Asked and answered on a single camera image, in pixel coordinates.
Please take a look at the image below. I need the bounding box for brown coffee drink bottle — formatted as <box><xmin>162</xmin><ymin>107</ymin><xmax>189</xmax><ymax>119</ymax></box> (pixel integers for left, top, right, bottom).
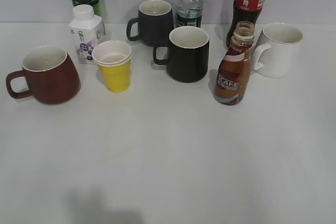
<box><xmin>214</xmin><ymin>21</ymin><xmax>255</xmax><ymax>105</ymax></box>

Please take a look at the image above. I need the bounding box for dark red ceramic mug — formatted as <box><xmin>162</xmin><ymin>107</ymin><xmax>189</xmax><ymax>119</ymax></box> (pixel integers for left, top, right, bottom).
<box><xmin>6</xmin><ymin>46</ymin><xmax>81</xmax><ymax>105</ymax></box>

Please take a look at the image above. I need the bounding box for black ceramic mug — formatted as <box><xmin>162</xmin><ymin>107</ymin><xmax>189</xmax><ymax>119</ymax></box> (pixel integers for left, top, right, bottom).
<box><xmin>153</xmin><ymin>26</ymin><xmax>209</xmax><ymax>83</ymax></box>

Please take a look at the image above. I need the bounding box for clear water bottle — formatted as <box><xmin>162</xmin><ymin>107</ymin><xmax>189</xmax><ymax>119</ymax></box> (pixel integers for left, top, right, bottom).
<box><xmin>176</xmin><ymin>0</ymin><xmax>203</xmax><ymax>28</ymax></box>

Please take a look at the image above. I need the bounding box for white yogurt carton bottle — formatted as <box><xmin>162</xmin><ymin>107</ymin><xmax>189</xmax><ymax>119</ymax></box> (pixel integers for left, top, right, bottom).
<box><xmin>69</xmin><ymin>4</ymin><xmax>106</xmax><ymax>65</ymax></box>

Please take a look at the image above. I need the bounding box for white ceramic mug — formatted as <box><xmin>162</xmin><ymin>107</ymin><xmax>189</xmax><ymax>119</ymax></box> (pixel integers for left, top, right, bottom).
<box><xmin>252</xmin><ymin>23</ymin><xmax>303</xmax><ymax>79</ymax></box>

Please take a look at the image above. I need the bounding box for cola bottle red label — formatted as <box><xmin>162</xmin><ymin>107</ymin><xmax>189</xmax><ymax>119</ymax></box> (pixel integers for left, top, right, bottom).
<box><xmin>226</xmin><ymin>0</ymin><xmax>269</xmax><ymax>49</ymax></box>

